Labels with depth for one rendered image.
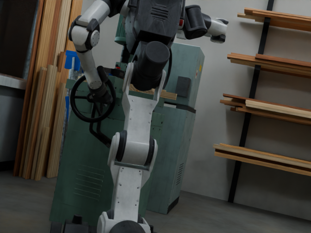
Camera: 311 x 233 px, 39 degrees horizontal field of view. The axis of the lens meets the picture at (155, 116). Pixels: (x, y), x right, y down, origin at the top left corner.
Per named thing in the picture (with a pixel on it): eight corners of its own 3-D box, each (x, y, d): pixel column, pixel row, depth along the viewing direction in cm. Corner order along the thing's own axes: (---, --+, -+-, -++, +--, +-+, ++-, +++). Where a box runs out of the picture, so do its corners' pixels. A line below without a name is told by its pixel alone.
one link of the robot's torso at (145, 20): (195, 40, 197) (198, -21, 212) (121, 22, 190) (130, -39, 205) (174, 72, 223) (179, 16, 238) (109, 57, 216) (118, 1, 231)
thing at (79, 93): (76, 96, 275) (77, 90, 275) (91, 99, 294) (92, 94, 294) (134, 107, 262) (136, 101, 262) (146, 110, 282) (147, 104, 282)
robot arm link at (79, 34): (94, 70, 210) (84, 42, 194) (75, 65, 213) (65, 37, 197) (104, 55, 215) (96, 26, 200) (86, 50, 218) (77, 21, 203)
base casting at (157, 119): (70, 109, 275) (73, 95, 275) (107, 115, 330) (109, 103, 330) (135, 123, 261) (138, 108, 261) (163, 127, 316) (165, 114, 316)
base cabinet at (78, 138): (47, 220, 275) (69, 109, 275) (88, 207, 330) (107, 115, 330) (111, 240, 261) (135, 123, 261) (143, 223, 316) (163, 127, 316)
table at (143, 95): (56, 85, 268) (59, 76, 268) (80, 91, 297) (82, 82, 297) (148, 103, 250) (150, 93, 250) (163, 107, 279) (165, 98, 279)
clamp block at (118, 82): (90, 87, 261) (93, 72, 261) (100, 89, 274) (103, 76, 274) (113, 91, 257) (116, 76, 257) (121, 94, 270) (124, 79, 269)
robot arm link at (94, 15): (89, 29, 193) (112, 2, 206) (64, 23, 196) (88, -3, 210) (93, 50, 201) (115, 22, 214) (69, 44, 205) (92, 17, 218)
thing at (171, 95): (86, 83, 290) (87, 77, 290) (87, 83, 292) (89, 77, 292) (175, 100, 271) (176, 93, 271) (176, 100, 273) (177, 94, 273)
